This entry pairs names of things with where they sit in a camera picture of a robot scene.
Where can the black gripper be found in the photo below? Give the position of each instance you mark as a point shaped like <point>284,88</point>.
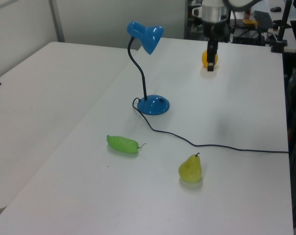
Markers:
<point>216,30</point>

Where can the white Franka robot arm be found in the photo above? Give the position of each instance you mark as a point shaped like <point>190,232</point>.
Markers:
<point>211,12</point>

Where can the blue gooseneck desk lamp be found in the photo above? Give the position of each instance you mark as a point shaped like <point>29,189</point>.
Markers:
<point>153,105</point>

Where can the orange fruit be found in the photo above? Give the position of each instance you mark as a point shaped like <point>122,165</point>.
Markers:
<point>204,58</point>

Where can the white mug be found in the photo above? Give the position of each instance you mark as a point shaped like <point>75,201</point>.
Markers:
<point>197,12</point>

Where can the black computer keyboard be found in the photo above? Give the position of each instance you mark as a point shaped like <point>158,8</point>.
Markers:
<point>263,19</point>

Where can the black computer mouse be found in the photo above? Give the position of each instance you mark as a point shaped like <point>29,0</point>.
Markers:
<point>276,9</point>

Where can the yellow-green toy pear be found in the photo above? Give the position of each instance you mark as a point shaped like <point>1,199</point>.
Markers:
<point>190,170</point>

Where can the green chili pepper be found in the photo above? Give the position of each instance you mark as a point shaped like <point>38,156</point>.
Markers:
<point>122,144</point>

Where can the white adjoining table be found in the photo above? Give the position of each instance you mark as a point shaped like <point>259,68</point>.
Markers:
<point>40,110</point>

